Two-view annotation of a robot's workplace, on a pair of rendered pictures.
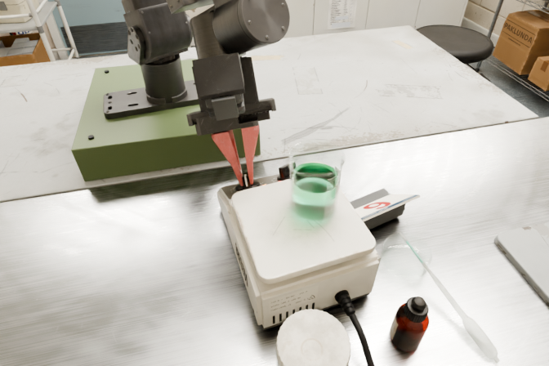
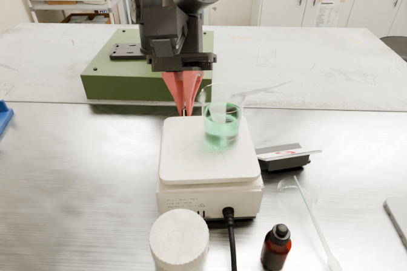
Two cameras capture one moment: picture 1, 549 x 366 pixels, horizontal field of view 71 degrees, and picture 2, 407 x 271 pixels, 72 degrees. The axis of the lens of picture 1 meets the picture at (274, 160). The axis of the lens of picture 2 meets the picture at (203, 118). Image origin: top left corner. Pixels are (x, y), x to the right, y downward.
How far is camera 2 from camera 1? 10 cm
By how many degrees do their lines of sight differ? 12
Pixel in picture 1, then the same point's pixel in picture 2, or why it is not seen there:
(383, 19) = not seen: hidden behind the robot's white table
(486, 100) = not seen: outside the picture
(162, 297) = (104, 182)
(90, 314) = (55, 182)
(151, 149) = (132, 84)
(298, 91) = (257, 63)
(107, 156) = (102, 83)
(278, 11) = not seen: outside the picture
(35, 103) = (78, 47)
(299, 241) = (199, 159)
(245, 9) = not seen: outside the picture
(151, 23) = not seen: outside the picture
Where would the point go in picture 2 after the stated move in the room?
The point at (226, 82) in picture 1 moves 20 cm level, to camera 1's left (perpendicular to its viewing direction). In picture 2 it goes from (165, 27) to (28, 13)
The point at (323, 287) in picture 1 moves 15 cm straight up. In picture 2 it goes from (212, 199) to (215, 96)
